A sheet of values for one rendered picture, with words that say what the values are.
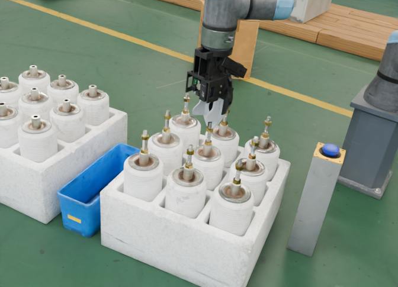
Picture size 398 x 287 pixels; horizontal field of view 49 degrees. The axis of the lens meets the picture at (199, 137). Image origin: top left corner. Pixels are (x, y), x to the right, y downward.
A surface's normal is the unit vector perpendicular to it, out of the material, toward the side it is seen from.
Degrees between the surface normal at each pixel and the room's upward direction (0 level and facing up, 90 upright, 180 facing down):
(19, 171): 90
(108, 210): 90
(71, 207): 92
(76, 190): 88
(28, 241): 0
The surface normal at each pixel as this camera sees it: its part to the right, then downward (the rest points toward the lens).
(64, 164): 0.89, 0.31
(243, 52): 0.09, 0.53
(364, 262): 0.10, -0.85
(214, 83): 0.71, 0.42
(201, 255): -0.40, 0.44
